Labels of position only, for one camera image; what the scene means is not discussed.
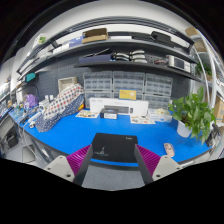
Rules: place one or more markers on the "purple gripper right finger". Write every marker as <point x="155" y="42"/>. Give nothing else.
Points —
<point x="152" y="166"/>

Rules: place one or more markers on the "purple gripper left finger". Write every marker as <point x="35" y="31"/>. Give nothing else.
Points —
<point x="73" y="167"/>

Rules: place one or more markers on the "black mouse pad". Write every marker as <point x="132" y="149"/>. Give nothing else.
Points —
<point x="114" y="148"/>

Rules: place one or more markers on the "small black white box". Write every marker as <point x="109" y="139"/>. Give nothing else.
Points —
<point x="109" y="113"/>

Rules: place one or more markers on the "long white keyboard box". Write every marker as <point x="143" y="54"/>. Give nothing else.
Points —
<point x="125" y="107"/>

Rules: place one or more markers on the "patterned fabric bag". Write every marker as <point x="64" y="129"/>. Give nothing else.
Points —
<point x="68" y="102"/>

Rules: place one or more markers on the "green potted plant white pot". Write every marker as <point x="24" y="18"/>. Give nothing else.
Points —
<point x="193" y="115"/>

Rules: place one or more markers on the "yellow card box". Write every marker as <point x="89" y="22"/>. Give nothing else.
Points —
<point x="127" y="94"/>

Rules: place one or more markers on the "right grey drawer organizer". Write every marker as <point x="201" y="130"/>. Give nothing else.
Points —
<point x="158" y="85"/>

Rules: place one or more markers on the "grey drawer organizer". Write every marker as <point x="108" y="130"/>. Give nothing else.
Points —
<point x="128" y="80"/>
<point x="99" y="81"/>
<point x="158" y="85"/>

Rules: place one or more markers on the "purple bag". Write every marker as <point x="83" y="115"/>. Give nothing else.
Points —
<point x="30" y="101"/>

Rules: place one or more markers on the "white framed box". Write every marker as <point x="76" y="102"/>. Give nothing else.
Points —
<point x="65" y="82"/>

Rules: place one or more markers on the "left grey drawer organizer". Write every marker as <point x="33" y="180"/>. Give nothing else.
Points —
<point x="99" y="81"/>

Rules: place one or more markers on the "middle grey drawer organizer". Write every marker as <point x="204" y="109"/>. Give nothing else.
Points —
<point x="128" y="80"/>

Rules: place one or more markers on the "dark blue flat box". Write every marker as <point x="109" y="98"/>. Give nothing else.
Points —
<point x="95" y="58"/>

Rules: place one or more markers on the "white electronic device on shelf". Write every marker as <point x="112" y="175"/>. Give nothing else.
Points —
<point x="178" y="63"/>

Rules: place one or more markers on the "black case top shelf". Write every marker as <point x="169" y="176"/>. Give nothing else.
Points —
<point x="160" y="37"/>

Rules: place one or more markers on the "cardboard box on shelf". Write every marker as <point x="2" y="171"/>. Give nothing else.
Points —
<point x="95" y="35"/>

